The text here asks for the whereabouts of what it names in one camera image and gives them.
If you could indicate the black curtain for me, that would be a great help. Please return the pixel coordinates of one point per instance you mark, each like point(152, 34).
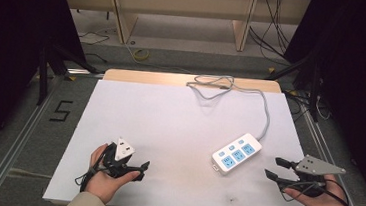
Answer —
point(357, 81)
point(11, 51)

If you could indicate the black metal stand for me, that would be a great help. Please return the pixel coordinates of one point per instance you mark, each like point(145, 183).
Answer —
point(45, 71)
point(313, 87)

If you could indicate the light wooden desk frame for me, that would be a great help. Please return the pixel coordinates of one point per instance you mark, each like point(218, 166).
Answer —
point(186, 3)

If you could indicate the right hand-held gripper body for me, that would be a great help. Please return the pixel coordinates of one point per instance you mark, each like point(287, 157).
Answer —
point(316, 166)

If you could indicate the aluminium floor rail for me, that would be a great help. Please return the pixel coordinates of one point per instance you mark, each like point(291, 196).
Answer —
point(333, 156)
point(17, 142)

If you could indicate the white power strip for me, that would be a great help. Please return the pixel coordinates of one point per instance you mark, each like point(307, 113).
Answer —
point(236, 154)

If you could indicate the white table cover sheet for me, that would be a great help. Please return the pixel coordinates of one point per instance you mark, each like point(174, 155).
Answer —
point(175, 129)

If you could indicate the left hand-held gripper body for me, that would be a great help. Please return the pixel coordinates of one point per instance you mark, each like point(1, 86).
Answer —
point(123, 151)

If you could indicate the person's left hand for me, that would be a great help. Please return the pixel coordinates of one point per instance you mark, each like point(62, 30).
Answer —
point(105, 185)

